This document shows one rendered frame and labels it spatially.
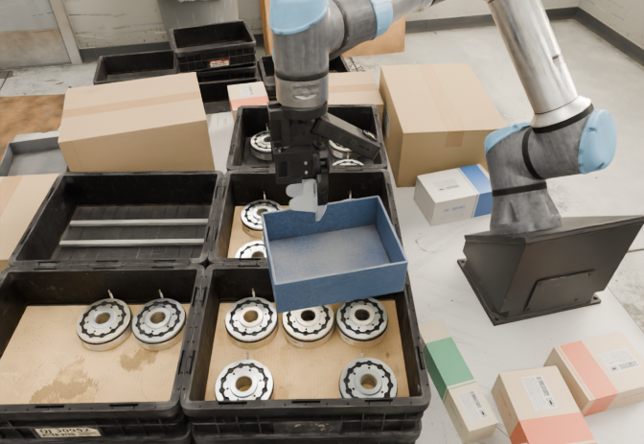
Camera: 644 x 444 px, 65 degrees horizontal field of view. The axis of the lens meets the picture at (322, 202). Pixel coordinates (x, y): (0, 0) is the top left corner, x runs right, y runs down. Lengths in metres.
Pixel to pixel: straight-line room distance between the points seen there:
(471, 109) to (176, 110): 0.87
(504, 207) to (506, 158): 0.11
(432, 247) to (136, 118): 0.91
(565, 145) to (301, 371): 0.66
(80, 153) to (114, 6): 2.50
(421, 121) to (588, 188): 1.61
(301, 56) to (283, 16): 0.05
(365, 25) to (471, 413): 0.73
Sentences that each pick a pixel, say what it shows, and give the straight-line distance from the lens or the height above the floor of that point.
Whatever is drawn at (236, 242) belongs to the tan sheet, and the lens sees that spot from 1.21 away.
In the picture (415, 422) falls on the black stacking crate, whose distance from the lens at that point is 0.95.
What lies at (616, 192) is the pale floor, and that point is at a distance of 3.00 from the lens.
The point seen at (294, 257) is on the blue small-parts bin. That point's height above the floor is 1.07.
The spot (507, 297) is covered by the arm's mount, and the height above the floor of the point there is 0.80.
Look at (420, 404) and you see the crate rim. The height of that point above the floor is 0.93.
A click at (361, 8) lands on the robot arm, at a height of 1.43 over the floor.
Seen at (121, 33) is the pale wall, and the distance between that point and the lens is 4.05.
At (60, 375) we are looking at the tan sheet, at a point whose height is 0.83.
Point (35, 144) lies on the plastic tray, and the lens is 1.91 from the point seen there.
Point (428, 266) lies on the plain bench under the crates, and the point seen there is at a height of 0.70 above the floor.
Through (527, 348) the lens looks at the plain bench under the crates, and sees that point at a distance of 1.26.
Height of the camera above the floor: 1.70
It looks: 42 degrees down
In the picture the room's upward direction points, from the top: straight up
